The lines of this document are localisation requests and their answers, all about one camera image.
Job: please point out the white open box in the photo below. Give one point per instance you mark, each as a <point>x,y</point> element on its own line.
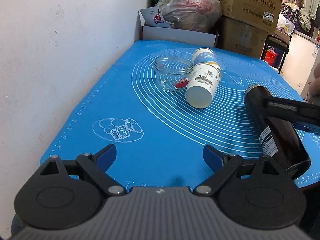
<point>155,27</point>

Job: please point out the white chest freezer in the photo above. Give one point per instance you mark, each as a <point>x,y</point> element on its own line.
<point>300,62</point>

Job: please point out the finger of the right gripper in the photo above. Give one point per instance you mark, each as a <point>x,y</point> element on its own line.
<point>304,116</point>

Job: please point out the floral fabric bag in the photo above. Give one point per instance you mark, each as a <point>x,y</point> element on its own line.
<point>292,15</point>

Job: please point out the clear plastic bag with clothes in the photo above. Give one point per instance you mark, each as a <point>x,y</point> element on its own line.
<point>194,15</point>

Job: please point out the lower cardboard box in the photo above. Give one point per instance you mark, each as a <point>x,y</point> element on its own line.
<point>242,38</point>

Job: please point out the blue white paper cup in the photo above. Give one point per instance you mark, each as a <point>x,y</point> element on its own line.
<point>204,58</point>

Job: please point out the white paper cup with print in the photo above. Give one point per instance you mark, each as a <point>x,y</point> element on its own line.
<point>203,83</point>

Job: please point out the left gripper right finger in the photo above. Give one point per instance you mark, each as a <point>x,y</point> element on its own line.
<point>254,193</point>

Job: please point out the cardboard box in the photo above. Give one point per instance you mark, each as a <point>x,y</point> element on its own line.
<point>242,38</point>
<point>262,14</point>

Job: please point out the red plastic bucket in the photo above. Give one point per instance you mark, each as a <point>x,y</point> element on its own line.
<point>271,56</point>

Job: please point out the black metal rack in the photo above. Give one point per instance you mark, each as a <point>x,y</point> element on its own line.
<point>281,48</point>

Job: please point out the clear glass jar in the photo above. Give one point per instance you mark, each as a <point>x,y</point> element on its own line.
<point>172,73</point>

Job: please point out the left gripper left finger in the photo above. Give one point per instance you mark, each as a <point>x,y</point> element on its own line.
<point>62,194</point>

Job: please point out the upper cardboard box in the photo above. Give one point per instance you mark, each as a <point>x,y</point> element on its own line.
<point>262,14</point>

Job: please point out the blue silicone baking mat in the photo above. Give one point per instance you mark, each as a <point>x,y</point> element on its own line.
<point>159,137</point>

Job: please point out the black tumbler cup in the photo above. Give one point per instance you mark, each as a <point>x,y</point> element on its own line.
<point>278,138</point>

